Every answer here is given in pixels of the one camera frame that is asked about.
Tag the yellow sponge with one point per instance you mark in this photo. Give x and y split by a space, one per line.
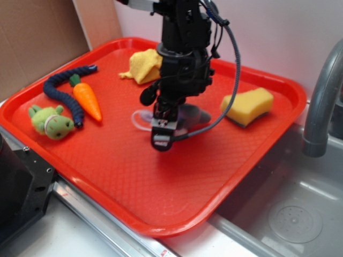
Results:
249 106

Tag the green plush frog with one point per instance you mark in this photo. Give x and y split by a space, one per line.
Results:
49 121

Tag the yellow cloth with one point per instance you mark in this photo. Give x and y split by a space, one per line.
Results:
144 67

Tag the cardboard box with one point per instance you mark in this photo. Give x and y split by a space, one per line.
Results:
37 37

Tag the gray faucet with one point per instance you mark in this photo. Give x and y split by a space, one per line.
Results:
324 115

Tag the orange toy carrot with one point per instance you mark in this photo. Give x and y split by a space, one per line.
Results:
86 97

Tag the aluminium rail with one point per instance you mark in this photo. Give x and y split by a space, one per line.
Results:
75 225

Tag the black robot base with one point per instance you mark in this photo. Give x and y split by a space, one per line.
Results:
27 181

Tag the red plastic tray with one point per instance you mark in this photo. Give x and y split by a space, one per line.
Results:
158 194

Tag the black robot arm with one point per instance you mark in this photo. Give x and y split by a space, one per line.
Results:
184 26

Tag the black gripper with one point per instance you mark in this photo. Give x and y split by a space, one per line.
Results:
182 75

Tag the gray sink basin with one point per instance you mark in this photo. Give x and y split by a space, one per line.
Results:
289 204

